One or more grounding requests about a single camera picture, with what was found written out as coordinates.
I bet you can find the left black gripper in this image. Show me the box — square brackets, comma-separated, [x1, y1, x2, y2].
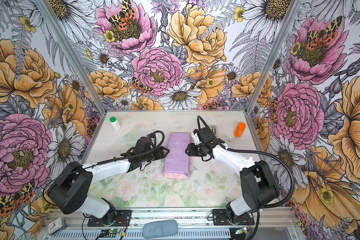
[141, 146, 170, 162]

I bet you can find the pink wrapping paper sheet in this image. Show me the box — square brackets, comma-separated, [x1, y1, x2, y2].
[163, 133, 192, 180]

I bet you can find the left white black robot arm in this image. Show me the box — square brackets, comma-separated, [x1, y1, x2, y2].
[47, 131, 170, 226]

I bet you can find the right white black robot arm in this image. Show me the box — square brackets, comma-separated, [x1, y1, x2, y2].
[185, 127, 280, 223]

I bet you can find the grey tape dispenser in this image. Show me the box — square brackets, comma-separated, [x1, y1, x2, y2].
[211, 126, 217, 135]

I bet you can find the orange bottle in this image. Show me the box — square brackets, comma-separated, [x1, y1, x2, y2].
[234, 122, 246, 138]

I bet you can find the white bottle green cap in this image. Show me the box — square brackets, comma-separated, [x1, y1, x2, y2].
[110, 117, 122, 131]

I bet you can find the grey foam pad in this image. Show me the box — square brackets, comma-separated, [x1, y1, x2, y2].
[142, 220, 178, 239]

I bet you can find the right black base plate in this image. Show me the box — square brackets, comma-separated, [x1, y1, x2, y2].
[212, 209, 255, 226]

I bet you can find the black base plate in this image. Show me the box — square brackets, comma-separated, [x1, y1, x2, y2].
[212, 209, 255, 226]
[87, 210, 132, 227]

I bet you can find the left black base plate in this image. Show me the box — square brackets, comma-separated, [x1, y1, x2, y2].
[87, 210, 132, 227]

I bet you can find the right black corrugated cable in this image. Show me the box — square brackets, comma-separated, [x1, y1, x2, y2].
[196, 115, 295, 240]

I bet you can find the left black cable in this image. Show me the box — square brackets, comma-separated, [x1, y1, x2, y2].
[41, 130, 166, 208]

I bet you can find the aluminium front rail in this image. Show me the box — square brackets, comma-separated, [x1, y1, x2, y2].
[43, 207, 299, 230]

